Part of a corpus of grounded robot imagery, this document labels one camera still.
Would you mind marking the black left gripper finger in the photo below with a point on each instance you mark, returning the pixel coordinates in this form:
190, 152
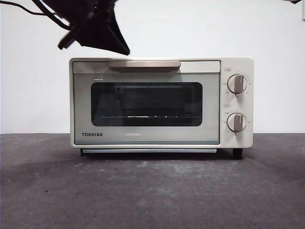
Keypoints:
104, 35
68, 39

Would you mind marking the silver crumb tray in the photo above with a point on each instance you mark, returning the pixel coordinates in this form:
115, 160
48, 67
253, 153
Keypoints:
147, 150

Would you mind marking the cream oven knob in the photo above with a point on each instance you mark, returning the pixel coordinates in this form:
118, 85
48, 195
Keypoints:
237, 84
236, 122

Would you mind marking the cream Toshiba toaster oven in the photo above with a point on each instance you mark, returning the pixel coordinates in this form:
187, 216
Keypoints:
236, 105

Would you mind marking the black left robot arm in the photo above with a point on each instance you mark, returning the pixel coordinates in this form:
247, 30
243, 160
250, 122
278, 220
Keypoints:
78, 7

